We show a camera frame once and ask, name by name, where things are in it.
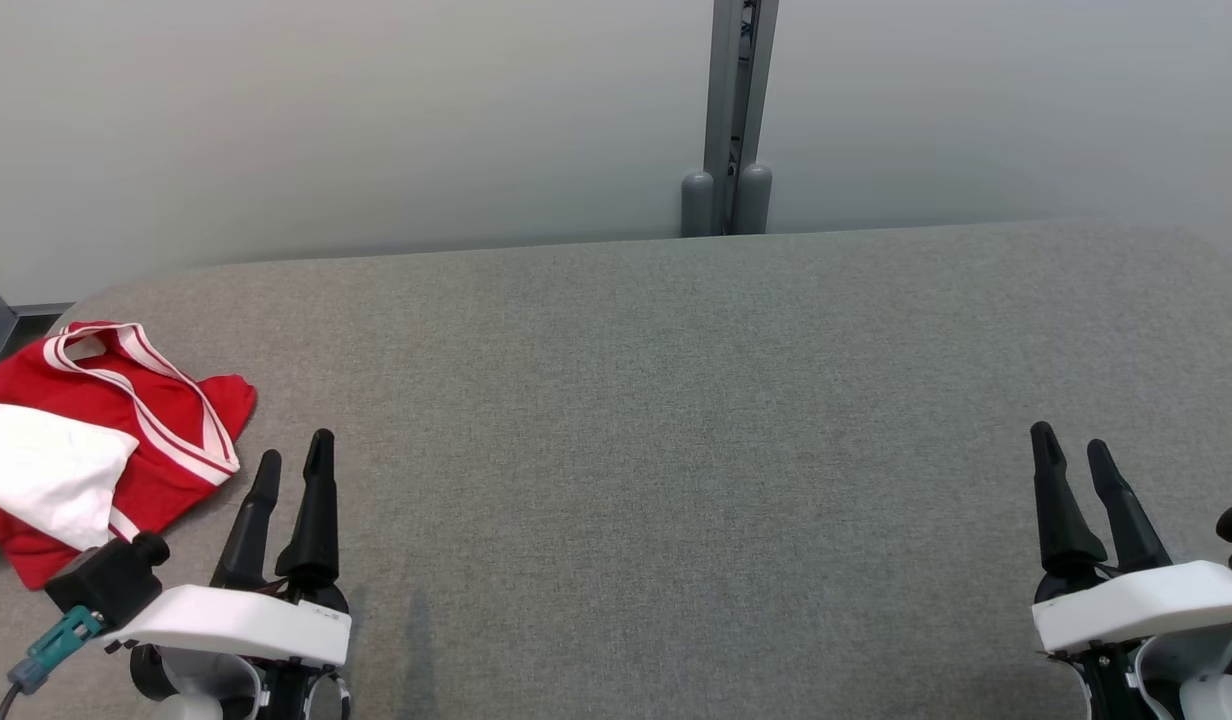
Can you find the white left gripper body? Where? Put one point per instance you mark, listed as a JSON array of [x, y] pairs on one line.
[[246, 625]]

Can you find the red basketball jersey number 23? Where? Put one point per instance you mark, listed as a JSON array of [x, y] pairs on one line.
[[166, 430]]

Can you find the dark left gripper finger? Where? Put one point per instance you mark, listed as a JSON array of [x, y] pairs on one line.
[[248, 545], [314, 530]]

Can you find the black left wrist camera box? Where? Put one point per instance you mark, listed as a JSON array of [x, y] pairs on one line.
[[106, 585]]

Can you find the grey vertical partition post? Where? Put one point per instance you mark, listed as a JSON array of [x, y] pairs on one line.
[[733, 100]]

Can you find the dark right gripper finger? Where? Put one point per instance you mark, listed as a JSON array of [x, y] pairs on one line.
[[1066, 530], [1136, 535]]

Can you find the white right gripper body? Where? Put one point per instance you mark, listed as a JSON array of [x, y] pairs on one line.
[[1146, 600]]

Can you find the grey fabric padded surface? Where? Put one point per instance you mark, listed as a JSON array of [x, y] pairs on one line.
[[656, 450]]

